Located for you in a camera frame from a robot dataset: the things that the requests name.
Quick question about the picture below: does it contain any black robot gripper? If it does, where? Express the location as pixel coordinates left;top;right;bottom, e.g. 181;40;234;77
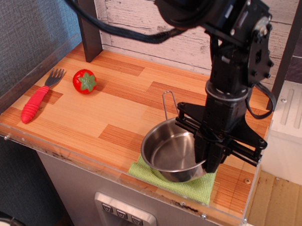
175;94;267;173

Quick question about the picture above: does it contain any dark shelf post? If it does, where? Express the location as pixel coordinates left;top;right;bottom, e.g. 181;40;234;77
75;0;103;63
272;0;302;100

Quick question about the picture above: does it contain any red toy tomato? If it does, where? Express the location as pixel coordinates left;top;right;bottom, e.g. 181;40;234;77
72;69;97;95

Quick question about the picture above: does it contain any silver dispenser button panel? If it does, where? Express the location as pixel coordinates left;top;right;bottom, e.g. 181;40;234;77
94;192;157;226

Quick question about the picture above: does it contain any green towel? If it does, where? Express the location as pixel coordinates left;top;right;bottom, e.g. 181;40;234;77
129;156;216;205

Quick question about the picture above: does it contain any dark left shelf post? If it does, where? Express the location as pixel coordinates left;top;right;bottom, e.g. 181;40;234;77
75;0;103;63

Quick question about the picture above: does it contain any stainless steel pot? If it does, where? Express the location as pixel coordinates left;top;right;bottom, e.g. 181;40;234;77
138;88;210;185

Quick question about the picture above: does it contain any dark right shelf post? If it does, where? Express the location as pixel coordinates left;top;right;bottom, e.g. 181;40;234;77
272;0;302;100

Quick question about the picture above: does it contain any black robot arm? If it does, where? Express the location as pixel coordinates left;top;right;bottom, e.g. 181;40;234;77
155;0;276;173

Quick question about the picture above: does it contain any grey toy cabinet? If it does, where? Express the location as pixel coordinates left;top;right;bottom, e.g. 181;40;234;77
38;152;232;226

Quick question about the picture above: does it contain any red handled fork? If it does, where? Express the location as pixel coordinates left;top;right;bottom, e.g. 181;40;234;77
21;69;65;124

